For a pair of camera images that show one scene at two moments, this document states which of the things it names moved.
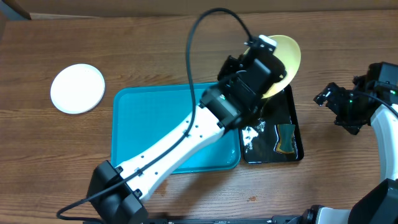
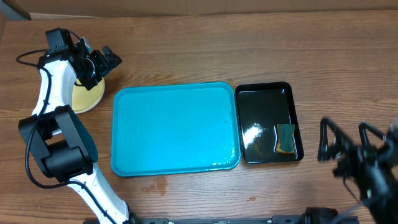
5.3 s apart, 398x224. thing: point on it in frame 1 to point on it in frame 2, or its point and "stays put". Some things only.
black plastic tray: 259,140 stays put
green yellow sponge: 286,144 stays put
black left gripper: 228,67 to 114,62
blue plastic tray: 143,116 stays put
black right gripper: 353,126 to 359,155
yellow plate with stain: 288,51 to 83,98
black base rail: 284,219 stays put
